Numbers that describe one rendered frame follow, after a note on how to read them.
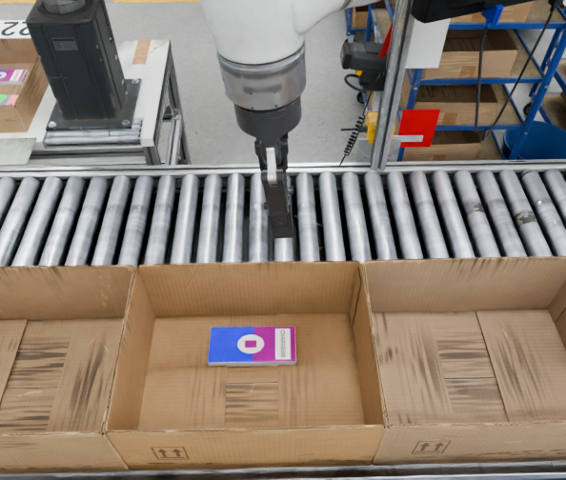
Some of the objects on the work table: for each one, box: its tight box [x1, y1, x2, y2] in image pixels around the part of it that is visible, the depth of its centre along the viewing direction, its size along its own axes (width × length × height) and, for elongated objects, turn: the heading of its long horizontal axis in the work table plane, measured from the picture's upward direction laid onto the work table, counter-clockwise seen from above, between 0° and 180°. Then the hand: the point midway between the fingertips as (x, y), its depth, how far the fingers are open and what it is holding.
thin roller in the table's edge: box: [45, 135, 140, 145], centre depth 160 cm, size 2×28×2 cm, turn 93°
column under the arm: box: [25, 0, 142, 131], centre depth 157 cm, size 26×26×33 cm
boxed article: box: [0, 69, 28, 86], centre depth 178 cm, size 8×16×2 cm, turn 92°
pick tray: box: [0, 38, 49, 134], centre depth 169 cm, size 28×38×10 cm
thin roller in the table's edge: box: [47, 130, 141, 138], centre depth 162 cm, size 2×28×2 cm, turn 93°
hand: (280, 217), depth 73 cm, fingers closed
